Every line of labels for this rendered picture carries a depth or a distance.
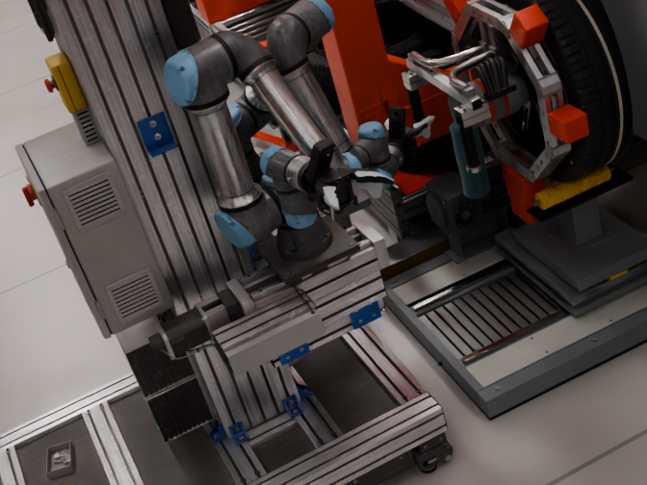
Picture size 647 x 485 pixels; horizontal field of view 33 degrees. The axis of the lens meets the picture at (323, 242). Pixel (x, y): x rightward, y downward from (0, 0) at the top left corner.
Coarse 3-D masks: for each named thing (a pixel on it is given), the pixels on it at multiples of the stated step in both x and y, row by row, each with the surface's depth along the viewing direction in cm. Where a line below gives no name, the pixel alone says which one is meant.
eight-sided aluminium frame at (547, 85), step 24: (480, 0) 326; (456, 24) 341; (504, 24) 310; (456, 48) 348; (528, 72) 309; (552, 72) 306; (552, 96) 311; (504, 144) 354; (552, 144) 314; (528, 168) 338; (552, 168) 331
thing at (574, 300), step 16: (496, 240) 394; (512, 240) 392; (512, 256) 386; (528, 256) 382; (528, 272) 379; (544, 272) 372; (624, 272) 357; (640, 272) 359; (544, 288) 371; (560, 288) 359; (592, 288) 355; (608, 288) 357; (624, 288) 359; (560, 304) 363; (576, 304) 354; (592, 304) 357
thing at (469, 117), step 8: (488, 104) 310; (456, 112) 310; (464, 112) 308; (472, 112) 308; (480, 112) 310; (488, 112) 311; (456, 120) 313; (464, 120) 309; (472, 120) 310; (480, 120) 311
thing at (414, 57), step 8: (480, 24) 323; (480, 32) 326; (480, 40) 327; (472, 48) 326; (480, 48) 326; (488, 48) 326; (408, 56) 336; (416, 56) 332; (456, 56) 325; (464, 56) 325; (472, 56) 326; (424, 64) 328; (432, 64) 326; (440, 64) 325; (448, 64) 326
